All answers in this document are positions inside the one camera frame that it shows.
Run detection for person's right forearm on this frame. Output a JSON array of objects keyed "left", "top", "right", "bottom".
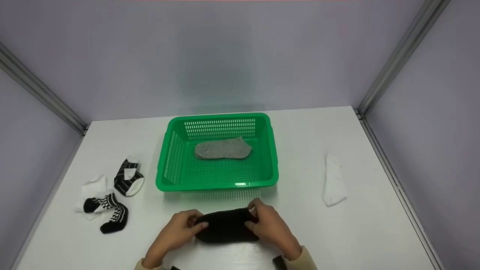
[{"left": 283, "top": 246, "right": 318, "bottom": 270}]

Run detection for black striped sock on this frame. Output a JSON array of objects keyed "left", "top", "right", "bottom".
[{"left": 114, "top": 157, "right": 145, "bottom": 197}]

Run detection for person's right hand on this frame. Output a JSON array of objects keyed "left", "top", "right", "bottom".
[{"left": 244, "top": 198, "right": 303, "bottom": 260}]

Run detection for black checkered sock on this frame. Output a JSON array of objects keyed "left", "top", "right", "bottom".
[{"left": 83, "top": 192, "right": 129, "bottom": 234}]

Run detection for green plastic basket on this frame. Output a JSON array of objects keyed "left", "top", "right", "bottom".
[{"left": 156, "top": 112, "right": 279, "bottom": 192}]

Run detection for person's left forearm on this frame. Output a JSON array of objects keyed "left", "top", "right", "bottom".
[{"left": 134, "top": 250, "right": 168, "bottom": 270}]

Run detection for person's left hand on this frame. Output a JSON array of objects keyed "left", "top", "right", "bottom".
[{"left": 149, "top": 209, "right": 209, "bottom": 261}]

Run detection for grey sock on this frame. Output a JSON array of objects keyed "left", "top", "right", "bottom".
[{"left": 194, "top": 136, "right": 252, "bottom": 160}]

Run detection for white sock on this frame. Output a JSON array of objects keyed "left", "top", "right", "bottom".
[
  {"left": 322, "top": 153, "right": 347, "bottom": 207},
  {"left": 75, "top": 174, "right": 114, "bottom": 221}
]

